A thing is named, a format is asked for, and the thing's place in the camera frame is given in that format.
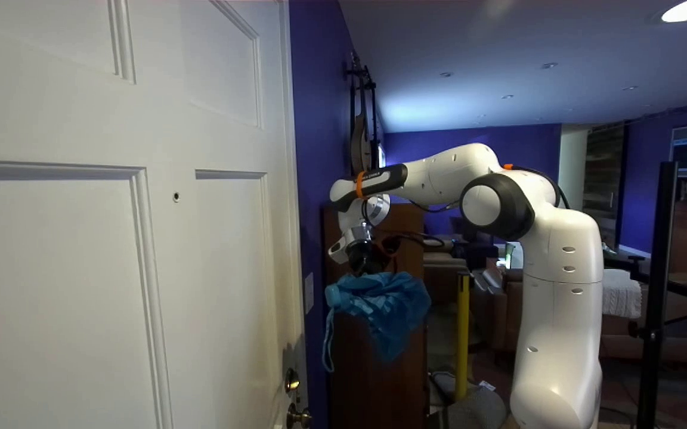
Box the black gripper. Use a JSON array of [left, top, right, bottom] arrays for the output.
[[349, 240, 397, 279]]

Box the blue fabric bag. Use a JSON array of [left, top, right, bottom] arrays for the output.
[[320, 269, 435, 377]]

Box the round brass door knob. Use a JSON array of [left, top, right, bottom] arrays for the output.
[[285, 400, 312, 429]]

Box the white panel door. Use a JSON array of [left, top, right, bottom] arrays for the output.
[[0, 0, 309, 429]]

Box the tall yellow pole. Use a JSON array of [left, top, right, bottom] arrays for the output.
[[454, 272, 476, 400]]

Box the brown wooden cabinet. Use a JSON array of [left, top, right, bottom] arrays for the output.
[[320, 204, 429, 429]]

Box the small brass deadbolt knob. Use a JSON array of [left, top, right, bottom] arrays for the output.
[[281, 368, 305, 398]]

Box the grey stand base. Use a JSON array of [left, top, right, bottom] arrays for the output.
[[425, 373, 512, 429]]

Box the white covered table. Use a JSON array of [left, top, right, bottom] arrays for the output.
[[601, 268, 646, 322]]

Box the black stand pole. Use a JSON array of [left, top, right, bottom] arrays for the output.
[[635, 161, 680, 429]]

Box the white light switch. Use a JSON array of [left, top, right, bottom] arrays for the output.
[[304, 272, 318, 315]]

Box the black metal wall ornament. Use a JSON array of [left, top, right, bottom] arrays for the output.
[[341, 56, 388, 182]]

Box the dark wooden wall panel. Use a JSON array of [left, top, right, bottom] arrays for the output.
[[584, 120, 630, 247]]

